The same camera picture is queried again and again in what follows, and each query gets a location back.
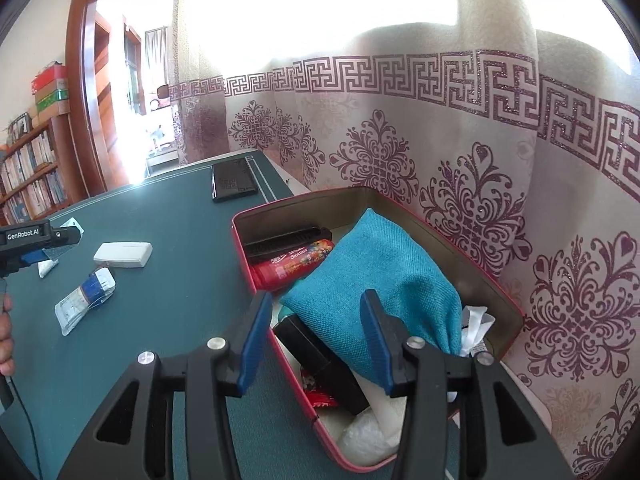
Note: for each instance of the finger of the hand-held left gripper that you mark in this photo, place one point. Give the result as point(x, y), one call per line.
point(37, 256)
point(67, 237)

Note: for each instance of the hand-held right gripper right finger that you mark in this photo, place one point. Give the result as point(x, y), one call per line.
point(377, 345)

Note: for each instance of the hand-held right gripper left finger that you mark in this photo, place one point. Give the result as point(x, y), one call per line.
point(252, 345)

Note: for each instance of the white tissue pack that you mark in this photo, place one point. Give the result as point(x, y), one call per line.
point(47, 270)

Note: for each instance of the black box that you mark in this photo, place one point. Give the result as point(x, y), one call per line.
point(320, 360)

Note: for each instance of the red candy tube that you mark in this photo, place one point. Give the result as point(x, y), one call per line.
point(290, 265)

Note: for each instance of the clear plastic bag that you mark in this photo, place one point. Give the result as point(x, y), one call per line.
point(365, 440)

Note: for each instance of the long black case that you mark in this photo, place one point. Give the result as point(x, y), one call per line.
point(285, 245)

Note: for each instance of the red tin box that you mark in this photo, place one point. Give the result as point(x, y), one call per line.
point(380, 200)

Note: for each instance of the green felt desktop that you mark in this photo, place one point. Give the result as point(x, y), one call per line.
point(165, 270)

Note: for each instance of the person's left hand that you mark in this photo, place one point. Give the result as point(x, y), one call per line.
point(6, 340)

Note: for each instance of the white rectangular box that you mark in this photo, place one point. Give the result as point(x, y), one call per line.
point(122, 255)

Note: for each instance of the blue and white packet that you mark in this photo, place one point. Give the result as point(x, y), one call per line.
point(85, 300)

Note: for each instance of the wooden bookshelf with books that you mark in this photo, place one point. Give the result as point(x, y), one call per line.
point(30, 170)

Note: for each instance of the green cardboard box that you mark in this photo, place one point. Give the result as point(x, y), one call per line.
point(52, 101)

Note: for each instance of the red cardboard box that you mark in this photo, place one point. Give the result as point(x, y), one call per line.
point(50, 77)

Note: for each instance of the black wallet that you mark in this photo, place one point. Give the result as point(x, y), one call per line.
point(234, 180)

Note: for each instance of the patterned beige curtain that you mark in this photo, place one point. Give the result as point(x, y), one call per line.
point(400, 125)

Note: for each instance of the brown wooden door frame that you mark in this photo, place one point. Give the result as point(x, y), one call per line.
point(82, 110)

